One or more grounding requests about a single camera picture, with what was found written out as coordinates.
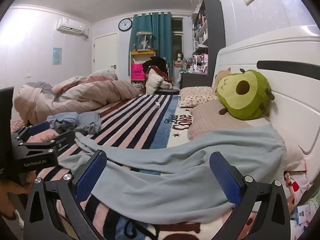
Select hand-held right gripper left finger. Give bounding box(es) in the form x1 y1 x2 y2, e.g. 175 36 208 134
24 149 108 240

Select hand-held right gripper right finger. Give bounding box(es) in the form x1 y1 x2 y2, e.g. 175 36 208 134
209 151 292 240

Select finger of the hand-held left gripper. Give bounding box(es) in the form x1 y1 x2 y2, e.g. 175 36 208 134
19 130 76 155
10 121 50 145

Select light blue pants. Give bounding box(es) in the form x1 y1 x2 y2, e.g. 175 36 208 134
58 124 288 224

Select person's left hand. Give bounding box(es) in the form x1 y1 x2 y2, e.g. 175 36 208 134
0 171 37 220

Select pink knit cloth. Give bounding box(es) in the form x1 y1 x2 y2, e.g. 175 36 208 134
24 129 62 144

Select crumpled grey-blue clothes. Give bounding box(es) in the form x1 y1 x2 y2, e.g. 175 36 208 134
46 111 102 135

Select beige pink quilt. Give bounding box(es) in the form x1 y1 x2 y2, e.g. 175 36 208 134
13 69 140 125

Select beige pillow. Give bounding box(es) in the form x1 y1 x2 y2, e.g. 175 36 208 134
187 99 272 141

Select floral bed sheet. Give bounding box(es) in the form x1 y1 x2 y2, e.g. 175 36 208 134
284 160 315 215

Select striped printed blanket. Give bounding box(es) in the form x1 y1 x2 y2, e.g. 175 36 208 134
10 94 275 240

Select green avocado plush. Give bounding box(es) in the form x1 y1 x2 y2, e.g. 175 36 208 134
216 69 275 120

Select floral pillow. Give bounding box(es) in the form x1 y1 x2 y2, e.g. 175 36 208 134
179 86 219 108

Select blue and white card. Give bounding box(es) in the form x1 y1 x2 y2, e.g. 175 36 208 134
291 202 315 228

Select white door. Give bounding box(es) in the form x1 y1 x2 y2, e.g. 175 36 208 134
92 32 118 80

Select pink bag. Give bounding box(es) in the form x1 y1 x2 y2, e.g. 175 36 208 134
131 63 144 82

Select dark desk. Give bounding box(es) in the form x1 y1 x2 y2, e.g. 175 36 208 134
179 71 215 89

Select beige plush toy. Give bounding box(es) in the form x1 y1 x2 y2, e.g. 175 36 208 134
212 67 234 93

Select white air conditioner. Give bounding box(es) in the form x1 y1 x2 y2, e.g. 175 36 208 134
56 17 90 39

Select white puffy jacket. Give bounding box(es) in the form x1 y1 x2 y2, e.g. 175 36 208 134
146 74 165 95

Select yellow shelf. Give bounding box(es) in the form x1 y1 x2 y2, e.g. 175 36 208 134
130 50 157 83

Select pink desk organizer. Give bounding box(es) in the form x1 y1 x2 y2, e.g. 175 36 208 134
191 53 209 75

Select dark clothes pile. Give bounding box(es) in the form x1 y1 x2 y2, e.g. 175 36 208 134
142 56 173 83

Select glass display case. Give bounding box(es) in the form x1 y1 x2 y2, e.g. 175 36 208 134
136 32 153 52

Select white headboard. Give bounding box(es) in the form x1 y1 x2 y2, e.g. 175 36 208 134
212 25 320 178

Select teal curtain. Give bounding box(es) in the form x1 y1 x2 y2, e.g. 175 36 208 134
129 12 173 80

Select window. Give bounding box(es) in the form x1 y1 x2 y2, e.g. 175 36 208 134
172 17 184 75

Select dark bookshelf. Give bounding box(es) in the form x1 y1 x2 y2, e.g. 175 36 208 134
191 0 226 55

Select small blue wall picture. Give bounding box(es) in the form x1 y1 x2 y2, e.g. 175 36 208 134
52 47 62 65

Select round wall clock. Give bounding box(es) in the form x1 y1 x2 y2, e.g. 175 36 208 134
118 18 133 32

